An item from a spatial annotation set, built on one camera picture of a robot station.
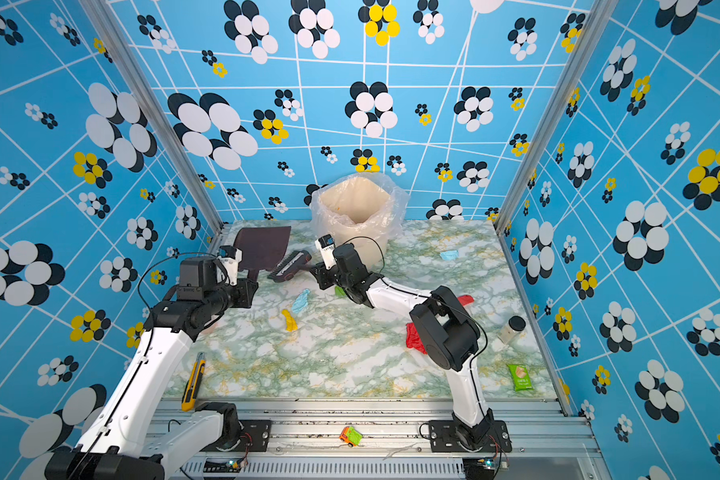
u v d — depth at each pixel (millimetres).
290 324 934
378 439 751
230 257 668
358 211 1064
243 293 678
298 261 983
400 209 880
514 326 823
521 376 823
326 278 818
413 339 894
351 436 721
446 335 512
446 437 723
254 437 729
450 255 1089
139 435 412
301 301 988
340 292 830
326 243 801
